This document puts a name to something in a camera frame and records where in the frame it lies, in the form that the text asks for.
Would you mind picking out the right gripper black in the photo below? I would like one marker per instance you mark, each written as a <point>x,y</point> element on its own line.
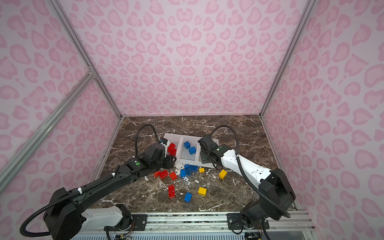
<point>202,158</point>

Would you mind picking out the white three-compartment bin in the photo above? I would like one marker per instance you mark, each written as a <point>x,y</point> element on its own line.
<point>183,154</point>

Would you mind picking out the aluminium frame strut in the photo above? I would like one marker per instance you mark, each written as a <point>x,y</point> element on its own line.
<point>18,161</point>

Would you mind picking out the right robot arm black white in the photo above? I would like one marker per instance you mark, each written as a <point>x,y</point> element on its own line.
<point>276,194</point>

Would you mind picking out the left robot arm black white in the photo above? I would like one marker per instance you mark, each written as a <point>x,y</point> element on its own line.
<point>69,214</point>

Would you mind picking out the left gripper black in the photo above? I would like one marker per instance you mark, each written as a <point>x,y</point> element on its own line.
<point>171,161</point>

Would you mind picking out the red lego brick square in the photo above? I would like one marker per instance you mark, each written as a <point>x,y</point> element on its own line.
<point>173,176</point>

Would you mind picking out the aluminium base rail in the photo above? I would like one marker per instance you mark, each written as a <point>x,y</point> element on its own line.
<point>205,225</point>

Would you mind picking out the long red lego brick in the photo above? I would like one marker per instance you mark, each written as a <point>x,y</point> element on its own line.
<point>171,147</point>
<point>171,191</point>
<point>173,152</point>

